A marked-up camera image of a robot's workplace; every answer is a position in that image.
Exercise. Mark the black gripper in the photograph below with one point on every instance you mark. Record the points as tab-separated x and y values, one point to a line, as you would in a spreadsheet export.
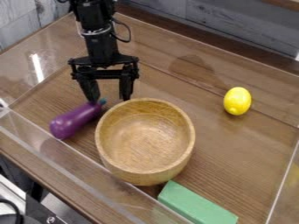
105	63

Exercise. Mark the yellow toy lemon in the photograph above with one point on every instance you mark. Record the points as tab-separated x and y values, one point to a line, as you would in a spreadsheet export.
237	101

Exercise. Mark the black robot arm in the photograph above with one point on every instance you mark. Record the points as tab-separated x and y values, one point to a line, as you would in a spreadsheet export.
95	16

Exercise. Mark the green foam block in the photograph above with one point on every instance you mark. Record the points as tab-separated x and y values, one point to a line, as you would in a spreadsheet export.
194	207

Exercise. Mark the brown wooden bowl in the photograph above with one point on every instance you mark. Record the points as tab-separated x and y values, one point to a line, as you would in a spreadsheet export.
145	138

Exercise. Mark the purple toy eggplant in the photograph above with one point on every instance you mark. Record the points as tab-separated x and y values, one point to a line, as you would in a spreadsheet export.
65	125

